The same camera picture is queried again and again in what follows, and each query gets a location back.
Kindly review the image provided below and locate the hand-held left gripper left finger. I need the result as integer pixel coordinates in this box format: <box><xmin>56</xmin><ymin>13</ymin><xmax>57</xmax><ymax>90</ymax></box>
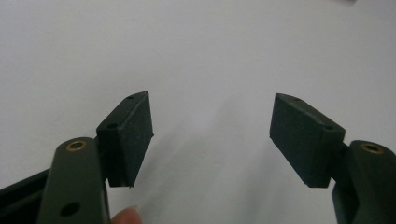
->
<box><xmin>96</xmin><ymin>91</ymin><xmax>154</xmax><ymax>189</ymax></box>

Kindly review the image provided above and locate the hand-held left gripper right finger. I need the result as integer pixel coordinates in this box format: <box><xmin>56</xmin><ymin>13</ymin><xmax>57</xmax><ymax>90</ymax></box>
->
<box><xmin>269</xmin><ymin>92</ymin><xmax>347</xmax><ymax>189</ymax></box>

